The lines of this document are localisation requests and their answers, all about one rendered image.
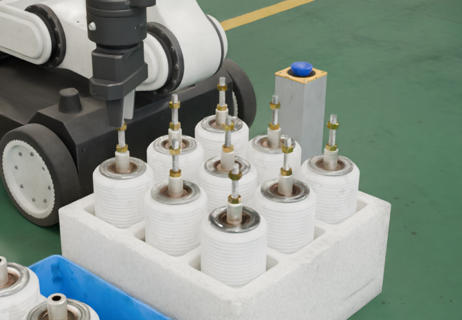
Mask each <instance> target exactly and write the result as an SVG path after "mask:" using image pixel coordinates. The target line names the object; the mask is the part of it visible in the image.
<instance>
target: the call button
mask: <svg viewBox="0 0 462 320"><path fill-rule="evenodd" d="M312 68H313V66H312V65H311V64H310V63H307V62H295V63H292V64H291V70H292V71H293V73H294V74H296V75H301V76H304V75H308V74H310V72H311V71H312Z"/></svg>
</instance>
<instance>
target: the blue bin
mask: <svg viewBox="0 0 462 320"><path fill-rule="evenodd" d="M28 268H29V269H30V270H31V271H32V272H33V273H35V275H36V276H37V277H38V284H39V290H40V294H41V295H43V296H44V297H46V298H48V297H49V296H50V295H53V294H56V293H60V294H63V295H65V296H66V298H68V299H75V300H77V301H80V302H82V303H85V304H87V305H88V306H90V307H91V308H92V309H93V310H94V311H95V312H96V313H97V315H98V317H99V320H172V319H170V318H168V317H167V316H165V315H163V314H162V313H160V312H158V311H156V310H155V309H153V308H151V307H150V306H148V305H146V304H145V303H142V302H141V301H139V300H137V299H136V298H134V297H132V296H131V295H129V294H127V293H125V292H124V291H122V290H120V289H119V288H117V287H115V286H113V285H112V284H110V283H108V282H107V281H105V280H103V279H101V278H99V277H98V276H96V275H95V274H93V273H91V272H89V271H88V270H86V269H84V268H83V267H81V266H79V265H78V264H75V263H74V262H72V261H70V260H69V259H67V258H66V257H63V256H62V255H51V256H49V257H47V258H45V259H43V260H41V261H39V262H37V263H35V264H33V265H31V266H29V267H28Z"/></svg>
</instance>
